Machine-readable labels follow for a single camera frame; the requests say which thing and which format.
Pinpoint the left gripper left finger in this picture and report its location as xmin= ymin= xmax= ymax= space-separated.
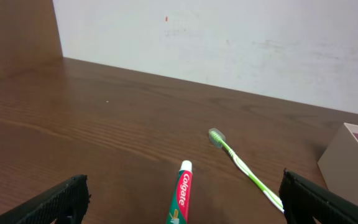
xmin=0 ymin=174 xmax=91 ymax=224

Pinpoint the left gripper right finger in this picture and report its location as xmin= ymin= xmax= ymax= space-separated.
xmin=279 ymin=169 xmax=358 ymax=224

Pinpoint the white cardboard box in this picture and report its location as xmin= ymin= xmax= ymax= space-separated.
xmin=318 ymin=123 xmax=358 ymax=205

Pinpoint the green white toothbrush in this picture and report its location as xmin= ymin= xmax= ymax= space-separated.
xmin=208 ymin=128 xmax=284 ymax=213

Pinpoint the red green toothpaste tube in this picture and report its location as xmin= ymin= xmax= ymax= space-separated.
xmin=165 ymin=160 xmax=193 ymax=224

